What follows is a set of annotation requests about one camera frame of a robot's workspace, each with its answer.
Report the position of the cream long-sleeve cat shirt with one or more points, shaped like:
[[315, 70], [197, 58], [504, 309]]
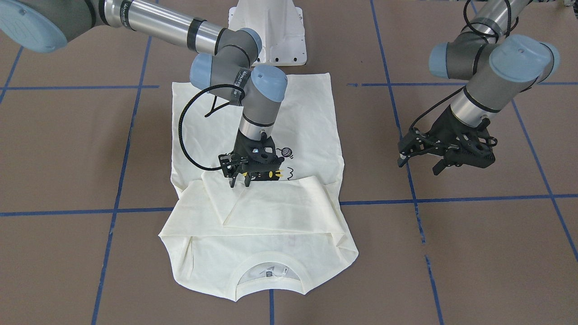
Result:
[[285, 234]]

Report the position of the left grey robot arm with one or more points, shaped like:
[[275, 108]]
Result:
[[497, 65]]

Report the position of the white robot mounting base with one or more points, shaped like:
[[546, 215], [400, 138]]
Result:
[[280, 26]]

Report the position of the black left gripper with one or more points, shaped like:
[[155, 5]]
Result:
[[441, 131]]

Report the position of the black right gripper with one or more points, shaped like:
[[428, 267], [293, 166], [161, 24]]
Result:
[[240, 150]]

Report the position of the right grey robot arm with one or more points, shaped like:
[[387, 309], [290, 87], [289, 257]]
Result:
[[224, 66]]

